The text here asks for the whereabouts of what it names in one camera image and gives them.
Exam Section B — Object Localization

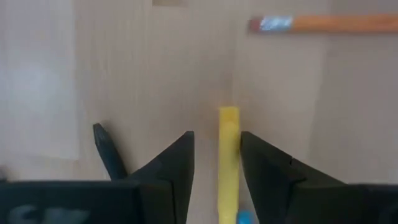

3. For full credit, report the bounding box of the yellow highlighter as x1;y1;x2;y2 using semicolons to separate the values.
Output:
217;106;241;224

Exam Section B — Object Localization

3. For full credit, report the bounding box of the orange pencil with eraser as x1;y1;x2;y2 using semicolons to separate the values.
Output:
248;12;398;34

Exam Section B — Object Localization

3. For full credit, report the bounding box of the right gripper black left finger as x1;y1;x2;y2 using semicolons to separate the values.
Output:
127;130;195;224

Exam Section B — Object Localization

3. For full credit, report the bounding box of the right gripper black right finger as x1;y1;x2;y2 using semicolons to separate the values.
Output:
240;130;346;224

